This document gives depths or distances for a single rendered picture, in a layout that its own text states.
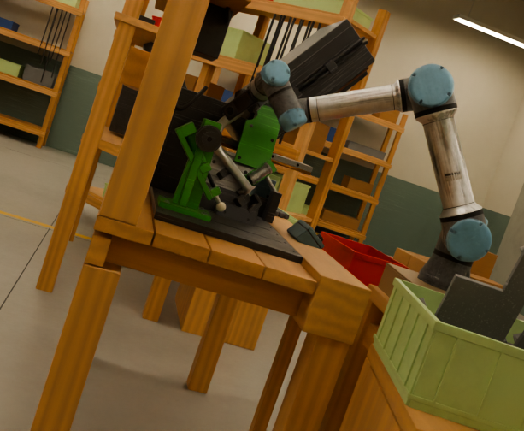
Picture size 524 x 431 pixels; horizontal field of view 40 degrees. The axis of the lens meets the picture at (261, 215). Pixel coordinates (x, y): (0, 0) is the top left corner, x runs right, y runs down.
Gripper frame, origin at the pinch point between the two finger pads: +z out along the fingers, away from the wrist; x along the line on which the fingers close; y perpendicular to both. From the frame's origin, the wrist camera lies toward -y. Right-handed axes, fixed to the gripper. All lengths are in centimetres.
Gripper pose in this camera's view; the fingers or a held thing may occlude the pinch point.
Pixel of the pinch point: (238, 111)
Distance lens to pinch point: 234.4
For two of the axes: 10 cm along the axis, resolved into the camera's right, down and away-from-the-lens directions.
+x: -5.4, -8.4, -0.2
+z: -2.8, 1.6, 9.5
